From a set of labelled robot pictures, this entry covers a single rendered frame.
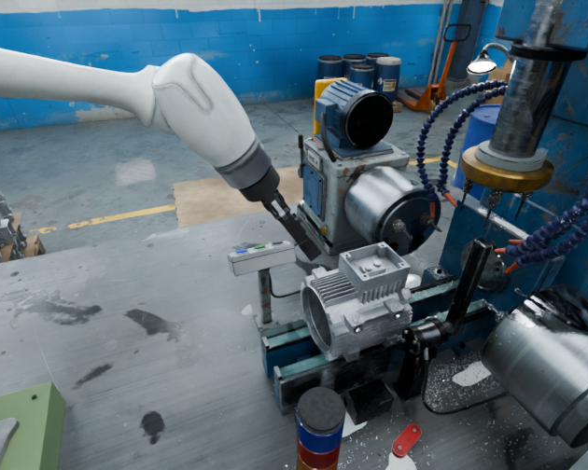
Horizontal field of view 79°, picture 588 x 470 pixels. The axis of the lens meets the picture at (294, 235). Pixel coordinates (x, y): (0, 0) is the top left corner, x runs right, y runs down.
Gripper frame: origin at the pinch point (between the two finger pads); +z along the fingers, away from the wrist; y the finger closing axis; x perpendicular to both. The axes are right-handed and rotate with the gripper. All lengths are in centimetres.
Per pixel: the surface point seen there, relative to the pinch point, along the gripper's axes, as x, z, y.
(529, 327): -24.0, 22.4, -31.6
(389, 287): -8.8, 16.1, -11.1
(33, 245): 157, 29, 196
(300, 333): 15.2, 23.4, -1.4
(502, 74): -378, 299, 366
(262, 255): 11.1, 8.2, 14.1
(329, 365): 12.5, 23.2, -13.4
